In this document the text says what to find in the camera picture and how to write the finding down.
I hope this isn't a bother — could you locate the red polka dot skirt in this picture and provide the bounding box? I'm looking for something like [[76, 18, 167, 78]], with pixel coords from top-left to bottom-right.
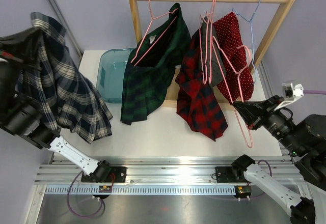
[[213, 12, 254, 103]]

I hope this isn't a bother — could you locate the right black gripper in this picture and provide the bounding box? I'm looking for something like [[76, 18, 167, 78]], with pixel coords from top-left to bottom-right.
[[233, 94, 306, 155]]

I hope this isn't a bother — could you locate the pink hanger pair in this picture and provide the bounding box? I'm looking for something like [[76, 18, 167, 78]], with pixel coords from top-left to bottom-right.
[[199, 0, 216, 87]]

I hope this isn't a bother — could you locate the red plaid skirt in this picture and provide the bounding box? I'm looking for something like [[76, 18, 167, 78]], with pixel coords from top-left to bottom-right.
[[175, 31, 228, 141]]

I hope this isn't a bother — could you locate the aluminium rail base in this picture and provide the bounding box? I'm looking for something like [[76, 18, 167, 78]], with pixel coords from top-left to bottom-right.
[[34, 55, 311, 195]]

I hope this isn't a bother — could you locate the blue plastic basin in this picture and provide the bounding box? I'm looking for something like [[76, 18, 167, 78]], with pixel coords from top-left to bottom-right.
[[96, 48, 133, 103]]

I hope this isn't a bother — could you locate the left black mount plate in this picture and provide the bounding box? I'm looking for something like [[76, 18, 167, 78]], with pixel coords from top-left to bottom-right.
[[81, 166, 127, 183]]

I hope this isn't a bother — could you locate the right black mount plate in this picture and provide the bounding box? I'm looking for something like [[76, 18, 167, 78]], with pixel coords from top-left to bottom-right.
[[215, 166, 248, 184]]

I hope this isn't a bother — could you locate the wooden clothes rack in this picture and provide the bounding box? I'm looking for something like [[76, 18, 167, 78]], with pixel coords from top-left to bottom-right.
[[129, 0, 295, 73]]

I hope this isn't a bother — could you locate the navy white plaid skirt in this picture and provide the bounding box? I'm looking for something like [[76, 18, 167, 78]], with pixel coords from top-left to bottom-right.
[[16, 12, 113, 144]]

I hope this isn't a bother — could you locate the grey dotted skirt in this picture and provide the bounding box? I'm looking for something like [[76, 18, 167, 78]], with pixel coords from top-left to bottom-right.
[[199, 25, 226, 87]]

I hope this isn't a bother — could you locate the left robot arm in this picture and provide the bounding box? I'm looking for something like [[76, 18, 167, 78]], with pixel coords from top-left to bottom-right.
[[1, 33, 114, 183]]

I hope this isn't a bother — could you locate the green plaid skirt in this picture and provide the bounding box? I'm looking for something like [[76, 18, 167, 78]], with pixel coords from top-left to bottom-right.
[[120, 3, 191, 125]]

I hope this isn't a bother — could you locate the blue wire hanger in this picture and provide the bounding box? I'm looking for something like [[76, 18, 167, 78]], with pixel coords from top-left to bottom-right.
[[232, 0, 261, 84]]

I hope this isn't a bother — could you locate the pink hanger of green skirt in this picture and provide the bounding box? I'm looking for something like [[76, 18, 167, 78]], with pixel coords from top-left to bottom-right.
[[129, 0, 179, 66]]

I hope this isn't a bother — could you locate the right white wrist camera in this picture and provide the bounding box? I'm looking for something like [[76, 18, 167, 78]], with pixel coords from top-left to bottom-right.
[[274, 80, 304, 110]]

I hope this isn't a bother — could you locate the black mount plate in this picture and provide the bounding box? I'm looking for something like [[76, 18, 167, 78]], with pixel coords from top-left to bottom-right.
[[81, 166, 127, 183], [215, 166, 248, 184]]

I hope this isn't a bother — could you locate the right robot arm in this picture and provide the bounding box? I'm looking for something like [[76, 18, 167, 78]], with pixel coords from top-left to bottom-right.
[[231, 95, 325, 223]]

